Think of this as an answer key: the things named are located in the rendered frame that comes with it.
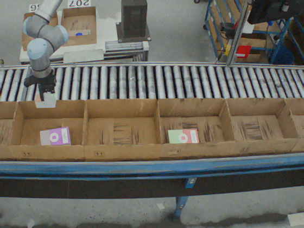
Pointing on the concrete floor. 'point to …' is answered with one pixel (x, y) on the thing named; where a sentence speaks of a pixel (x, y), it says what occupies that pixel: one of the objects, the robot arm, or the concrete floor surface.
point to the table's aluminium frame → (110, 56)
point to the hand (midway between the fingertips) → (45, 99)
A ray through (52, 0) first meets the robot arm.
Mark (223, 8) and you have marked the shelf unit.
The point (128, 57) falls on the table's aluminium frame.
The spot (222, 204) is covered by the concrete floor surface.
